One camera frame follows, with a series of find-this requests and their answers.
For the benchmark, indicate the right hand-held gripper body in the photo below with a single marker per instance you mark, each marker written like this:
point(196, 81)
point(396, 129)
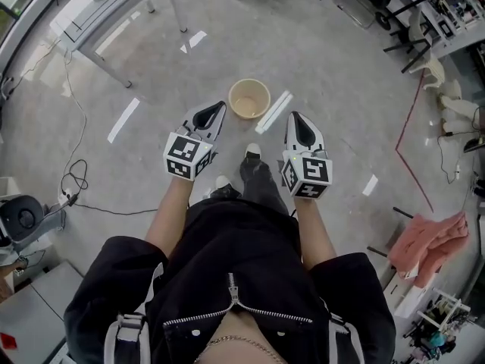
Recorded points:
point(310, 174)

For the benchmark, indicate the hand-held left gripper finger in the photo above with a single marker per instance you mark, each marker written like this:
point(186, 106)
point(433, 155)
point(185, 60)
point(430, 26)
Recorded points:
point(216, 123)
point(201, 108)

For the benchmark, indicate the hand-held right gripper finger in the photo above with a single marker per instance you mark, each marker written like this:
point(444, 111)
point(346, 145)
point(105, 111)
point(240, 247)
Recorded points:
point(290, 131)
point(315, 131)

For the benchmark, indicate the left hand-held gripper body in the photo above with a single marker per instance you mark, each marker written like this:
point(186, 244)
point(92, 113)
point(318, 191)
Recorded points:
point(182, 154)

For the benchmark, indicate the beige round wastebasket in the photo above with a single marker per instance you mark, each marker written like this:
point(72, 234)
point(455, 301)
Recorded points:
point(249, 99)

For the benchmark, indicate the person's right forearm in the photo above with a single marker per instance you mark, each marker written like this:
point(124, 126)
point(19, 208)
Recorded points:
point(313, 233)

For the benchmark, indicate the person's left forearm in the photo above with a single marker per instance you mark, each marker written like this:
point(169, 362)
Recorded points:
point(170, 214)

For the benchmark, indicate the person's right white shoe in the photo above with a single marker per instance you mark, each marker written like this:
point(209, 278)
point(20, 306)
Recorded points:
point(253, 150)

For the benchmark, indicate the person's white shoe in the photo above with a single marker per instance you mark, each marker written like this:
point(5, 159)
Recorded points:
point(223, 182)
point(253, 150)

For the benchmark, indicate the person's left white shoe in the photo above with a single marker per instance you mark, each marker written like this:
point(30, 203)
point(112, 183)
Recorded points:
point(223, 182)

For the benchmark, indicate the person's dark grey trousers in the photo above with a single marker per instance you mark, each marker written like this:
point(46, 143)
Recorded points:
point(261, 184)

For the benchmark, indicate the white power strip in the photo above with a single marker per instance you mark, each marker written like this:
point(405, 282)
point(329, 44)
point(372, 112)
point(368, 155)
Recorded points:
point(68, 199)

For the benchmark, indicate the person's black zip jacket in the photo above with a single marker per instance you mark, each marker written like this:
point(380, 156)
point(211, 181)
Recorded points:
point(235, 279)

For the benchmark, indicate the grey metal-leg table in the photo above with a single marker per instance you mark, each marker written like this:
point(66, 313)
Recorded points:
point(110, 10)

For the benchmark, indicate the pink cloth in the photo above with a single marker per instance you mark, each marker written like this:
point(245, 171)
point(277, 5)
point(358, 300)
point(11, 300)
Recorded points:
point(428, 246)

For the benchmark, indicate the white plastic chair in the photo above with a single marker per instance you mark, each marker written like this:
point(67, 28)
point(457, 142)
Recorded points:
point(426, 48)

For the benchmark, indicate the white cardboard box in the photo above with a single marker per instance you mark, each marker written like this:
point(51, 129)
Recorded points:
point(407, 298)

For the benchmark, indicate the grey machine with black disc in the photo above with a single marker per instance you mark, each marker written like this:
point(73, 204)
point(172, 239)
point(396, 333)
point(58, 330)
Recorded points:
point(22, 218)

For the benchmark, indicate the light grey table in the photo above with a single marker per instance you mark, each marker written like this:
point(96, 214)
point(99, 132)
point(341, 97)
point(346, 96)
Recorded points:
point(38, 309)

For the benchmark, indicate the red square label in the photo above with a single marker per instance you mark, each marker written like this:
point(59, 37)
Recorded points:
point(7, 342)

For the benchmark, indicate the black metal stand frame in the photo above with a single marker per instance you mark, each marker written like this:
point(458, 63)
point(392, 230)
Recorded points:
point(411, 49)

